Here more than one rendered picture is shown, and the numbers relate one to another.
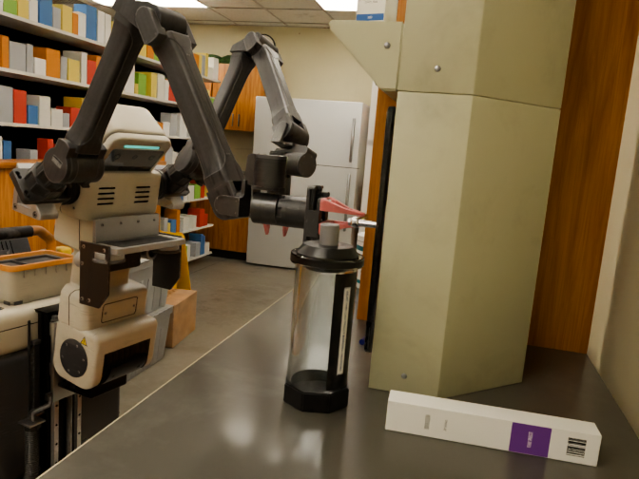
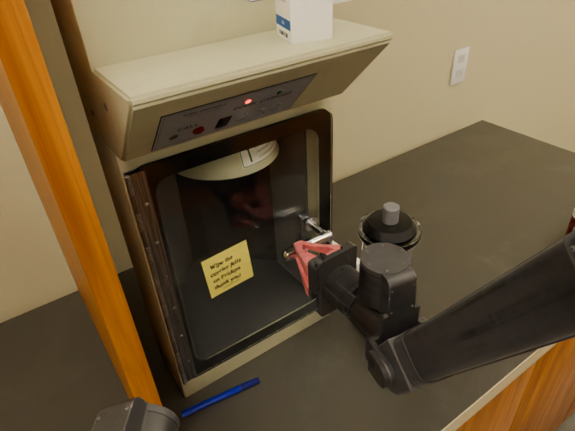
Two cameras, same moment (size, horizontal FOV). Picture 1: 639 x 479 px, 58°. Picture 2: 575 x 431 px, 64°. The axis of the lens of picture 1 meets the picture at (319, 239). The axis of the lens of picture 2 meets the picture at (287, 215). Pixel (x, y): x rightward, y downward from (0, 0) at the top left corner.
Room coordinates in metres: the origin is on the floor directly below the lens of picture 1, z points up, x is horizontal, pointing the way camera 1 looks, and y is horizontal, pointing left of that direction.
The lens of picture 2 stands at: (1.41, 0.30, 1.65)
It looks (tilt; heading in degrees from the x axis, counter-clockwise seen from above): 35 degrees down; 223
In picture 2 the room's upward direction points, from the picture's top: 3 degrees counter-clockwise
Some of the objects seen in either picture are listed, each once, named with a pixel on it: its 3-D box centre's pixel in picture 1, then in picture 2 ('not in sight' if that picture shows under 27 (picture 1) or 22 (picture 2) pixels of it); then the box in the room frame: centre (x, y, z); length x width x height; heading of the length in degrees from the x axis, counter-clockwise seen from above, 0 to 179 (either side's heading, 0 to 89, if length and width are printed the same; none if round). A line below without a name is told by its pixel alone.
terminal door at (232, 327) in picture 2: (391, 224); (254, 252); (1.04, -0.13, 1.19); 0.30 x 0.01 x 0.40; 166
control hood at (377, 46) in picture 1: (378, 70); (256, 92); (1.05, -0.08, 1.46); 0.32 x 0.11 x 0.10; 166
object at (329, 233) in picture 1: (328, 246); (389, 221); (0.82, -0.01, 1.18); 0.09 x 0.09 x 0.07
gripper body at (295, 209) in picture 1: (300, 212); (347, 289); (1.02, 0.04, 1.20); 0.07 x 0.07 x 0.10; 76
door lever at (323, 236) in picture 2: (368, 221); (303, 239); (0.97, -0.08, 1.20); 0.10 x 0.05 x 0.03; 166
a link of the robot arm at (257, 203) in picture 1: (268, 205); (379, 312); (1.04, 0.10, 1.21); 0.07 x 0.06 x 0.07; 76
